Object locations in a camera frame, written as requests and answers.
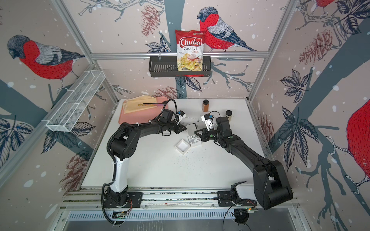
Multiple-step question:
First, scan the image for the black wire basket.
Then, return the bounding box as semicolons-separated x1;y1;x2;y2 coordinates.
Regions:
148;55;212;78

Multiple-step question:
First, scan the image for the white mesh shelf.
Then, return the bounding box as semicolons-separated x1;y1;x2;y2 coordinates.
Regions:
46;70;106;132

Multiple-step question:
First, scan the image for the white gift box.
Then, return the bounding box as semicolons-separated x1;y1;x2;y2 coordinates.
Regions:
188;135;202;147

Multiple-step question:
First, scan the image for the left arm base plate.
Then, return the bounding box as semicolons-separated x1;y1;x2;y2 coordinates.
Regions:
103;191;143;209

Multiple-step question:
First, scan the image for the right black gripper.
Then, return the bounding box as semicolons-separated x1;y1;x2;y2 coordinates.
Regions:
194;127;222;143

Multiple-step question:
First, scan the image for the beige cloth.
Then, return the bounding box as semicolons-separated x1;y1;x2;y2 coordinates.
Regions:
122;95;157;114

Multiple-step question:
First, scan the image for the Chuba cassava chips bag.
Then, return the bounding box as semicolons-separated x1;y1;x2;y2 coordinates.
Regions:
175;30;205;77

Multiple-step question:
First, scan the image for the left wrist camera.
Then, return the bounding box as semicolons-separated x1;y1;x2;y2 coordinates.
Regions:
177;110;186;125

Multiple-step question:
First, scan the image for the pink tray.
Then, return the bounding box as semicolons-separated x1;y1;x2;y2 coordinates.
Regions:
119;96;168;124

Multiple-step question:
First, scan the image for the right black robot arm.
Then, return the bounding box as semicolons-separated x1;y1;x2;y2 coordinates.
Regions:
195;117;293;210

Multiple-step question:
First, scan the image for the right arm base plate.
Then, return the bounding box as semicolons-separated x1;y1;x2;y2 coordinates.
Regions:
214;191;257;208

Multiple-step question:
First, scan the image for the orange spice jar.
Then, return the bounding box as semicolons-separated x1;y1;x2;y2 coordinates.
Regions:
202;100;209;112

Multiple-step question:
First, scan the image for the pale spice jar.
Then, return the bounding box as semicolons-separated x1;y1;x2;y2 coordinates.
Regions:
225;110;233;121

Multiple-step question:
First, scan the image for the iridescent black spoon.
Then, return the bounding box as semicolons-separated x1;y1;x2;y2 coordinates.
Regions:
138;101;167;107

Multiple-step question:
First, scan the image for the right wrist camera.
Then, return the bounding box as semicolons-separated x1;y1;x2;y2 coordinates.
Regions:
201;113;214;131

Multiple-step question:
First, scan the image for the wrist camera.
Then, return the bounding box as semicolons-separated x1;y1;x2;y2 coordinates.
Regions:
201;113;214;131
177;110;186;125

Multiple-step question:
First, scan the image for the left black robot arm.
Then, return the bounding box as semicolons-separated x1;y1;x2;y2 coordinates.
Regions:
101;99;186;206

